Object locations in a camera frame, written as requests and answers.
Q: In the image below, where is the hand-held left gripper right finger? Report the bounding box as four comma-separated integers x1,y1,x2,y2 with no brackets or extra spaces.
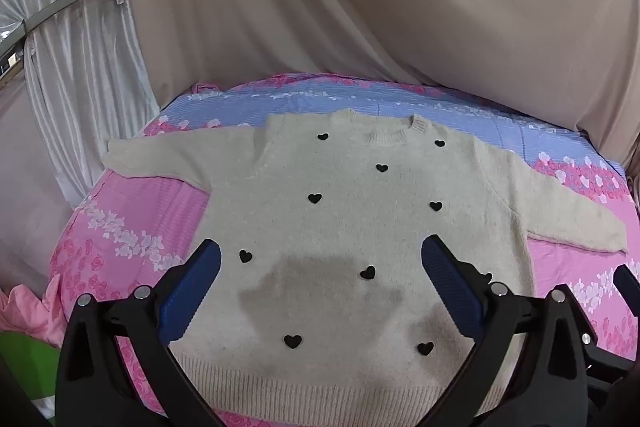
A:
420,234,601,427

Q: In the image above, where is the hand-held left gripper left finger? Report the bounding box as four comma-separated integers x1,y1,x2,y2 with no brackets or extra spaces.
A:
55,238,223,427

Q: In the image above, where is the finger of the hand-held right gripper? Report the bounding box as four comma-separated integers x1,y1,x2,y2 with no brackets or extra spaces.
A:
613,264,640,306
587,347,640,392

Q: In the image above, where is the cream sweater with black hearts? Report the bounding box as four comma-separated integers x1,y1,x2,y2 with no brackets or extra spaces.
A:
102,108,630,413

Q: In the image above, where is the white satin curtain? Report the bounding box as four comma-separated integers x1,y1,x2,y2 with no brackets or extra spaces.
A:
0,0,162,208

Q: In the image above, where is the pink floral bed sheet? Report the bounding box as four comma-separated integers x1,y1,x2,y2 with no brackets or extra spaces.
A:
47,72,640,427

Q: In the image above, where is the green plastic object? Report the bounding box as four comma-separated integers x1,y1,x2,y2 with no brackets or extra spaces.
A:
0,331,63,400

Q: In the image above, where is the pink crumpled cloth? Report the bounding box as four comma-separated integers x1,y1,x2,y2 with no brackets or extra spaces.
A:
0,274,68,349

